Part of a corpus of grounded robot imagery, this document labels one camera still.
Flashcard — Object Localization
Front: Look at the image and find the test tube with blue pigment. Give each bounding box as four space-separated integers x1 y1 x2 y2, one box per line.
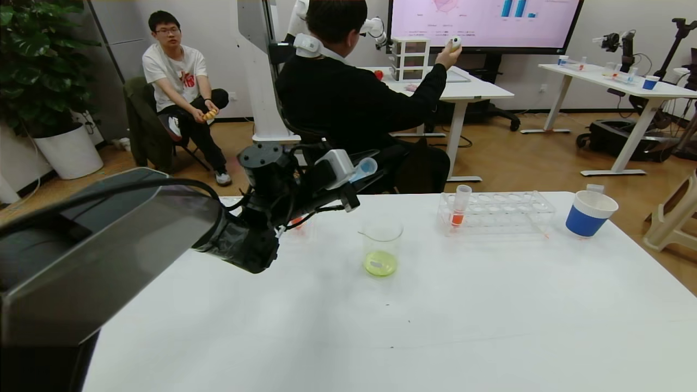
351 157 378 183

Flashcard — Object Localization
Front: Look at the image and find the clear acrylic test tube rack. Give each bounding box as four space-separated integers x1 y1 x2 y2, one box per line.
219 195 315 241
437 191 556 237

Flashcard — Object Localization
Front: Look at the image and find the clear glass beaker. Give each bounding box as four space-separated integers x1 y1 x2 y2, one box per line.
359 215 405 278

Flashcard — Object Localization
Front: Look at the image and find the black office chair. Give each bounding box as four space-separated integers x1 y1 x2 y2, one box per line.
280 109 414 194

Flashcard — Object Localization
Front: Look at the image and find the person in black sweater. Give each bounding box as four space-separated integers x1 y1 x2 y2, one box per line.
275 0 463 194

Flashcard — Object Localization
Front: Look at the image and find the white robot tower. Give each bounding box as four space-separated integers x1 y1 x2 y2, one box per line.
237 0 300 145

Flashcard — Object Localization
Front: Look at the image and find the white drawer organizer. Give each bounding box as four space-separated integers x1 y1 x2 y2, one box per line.
391 36 431 82

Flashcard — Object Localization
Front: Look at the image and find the white neck device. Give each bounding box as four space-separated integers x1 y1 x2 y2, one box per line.
294 33 349 59

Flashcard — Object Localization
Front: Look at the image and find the black screen stand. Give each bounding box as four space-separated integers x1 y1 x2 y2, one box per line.
430 53 519 132

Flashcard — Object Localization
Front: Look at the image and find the black folding chair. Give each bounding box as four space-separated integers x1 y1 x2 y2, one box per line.
154 113 211 177

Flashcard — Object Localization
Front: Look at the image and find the man in white t-shirt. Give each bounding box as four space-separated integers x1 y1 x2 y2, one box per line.
142 10 232 187

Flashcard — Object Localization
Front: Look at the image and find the dark green jacket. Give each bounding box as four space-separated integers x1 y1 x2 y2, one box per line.
124 76 175 168

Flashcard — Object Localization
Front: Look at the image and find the large black display screen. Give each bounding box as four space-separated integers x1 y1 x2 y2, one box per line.
387 0 584 55

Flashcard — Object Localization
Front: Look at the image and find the blue and white paper cup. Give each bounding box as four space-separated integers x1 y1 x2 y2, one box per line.
565 191 619 238

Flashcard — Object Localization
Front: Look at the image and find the long white standing desk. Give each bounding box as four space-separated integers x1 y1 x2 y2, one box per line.
520 64 697 179

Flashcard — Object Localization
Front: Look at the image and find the white plant pot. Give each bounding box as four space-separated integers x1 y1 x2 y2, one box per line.
33 124 104 180

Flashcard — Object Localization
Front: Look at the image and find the cream plastic stool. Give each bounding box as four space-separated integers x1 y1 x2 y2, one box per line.
643 170 697 254

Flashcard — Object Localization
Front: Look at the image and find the large green leafy plant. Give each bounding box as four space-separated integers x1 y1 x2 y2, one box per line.
0 0 101 138

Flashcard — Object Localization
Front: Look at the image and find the white pillar base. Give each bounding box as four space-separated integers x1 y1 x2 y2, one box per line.
0 172 21 205

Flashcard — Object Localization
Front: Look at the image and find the black tripod stand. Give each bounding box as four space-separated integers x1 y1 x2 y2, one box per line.
653 19 697 81

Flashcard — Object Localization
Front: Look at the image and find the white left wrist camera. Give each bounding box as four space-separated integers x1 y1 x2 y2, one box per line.
316 150 358 189

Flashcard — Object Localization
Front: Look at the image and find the gray wall cabinet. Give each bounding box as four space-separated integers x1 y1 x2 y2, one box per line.
87 0 154 142

